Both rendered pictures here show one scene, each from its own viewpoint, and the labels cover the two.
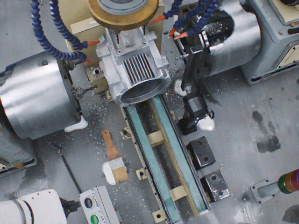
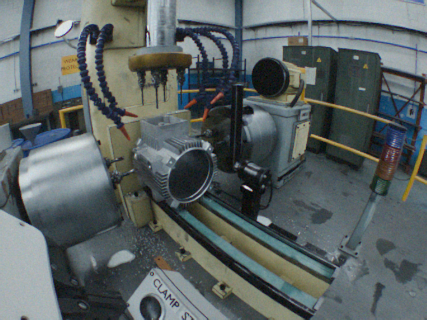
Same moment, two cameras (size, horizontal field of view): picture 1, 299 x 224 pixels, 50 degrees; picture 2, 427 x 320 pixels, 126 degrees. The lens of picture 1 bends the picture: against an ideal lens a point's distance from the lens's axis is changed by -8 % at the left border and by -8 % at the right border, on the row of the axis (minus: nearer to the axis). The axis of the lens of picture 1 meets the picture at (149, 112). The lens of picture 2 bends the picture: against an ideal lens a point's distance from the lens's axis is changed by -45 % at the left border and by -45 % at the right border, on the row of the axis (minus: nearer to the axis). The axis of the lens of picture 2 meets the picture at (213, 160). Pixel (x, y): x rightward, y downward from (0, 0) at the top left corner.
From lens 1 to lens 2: 0.75 m
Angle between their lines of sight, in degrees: 48
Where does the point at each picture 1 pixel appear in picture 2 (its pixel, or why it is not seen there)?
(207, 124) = (264, 221)
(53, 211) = (8, 264)
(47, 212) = not seen: outside the picture
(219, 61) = (254, 134)
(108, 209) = (205, 310)
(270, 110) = (305, 196)
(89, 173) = not seen: hidden behind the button
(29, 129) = (44, 205)
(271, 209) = (367, 254)
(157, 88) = (205, 183)
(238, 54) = (266, 130)
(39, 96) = (62, 155)
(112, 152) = not seen: hidden behind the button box
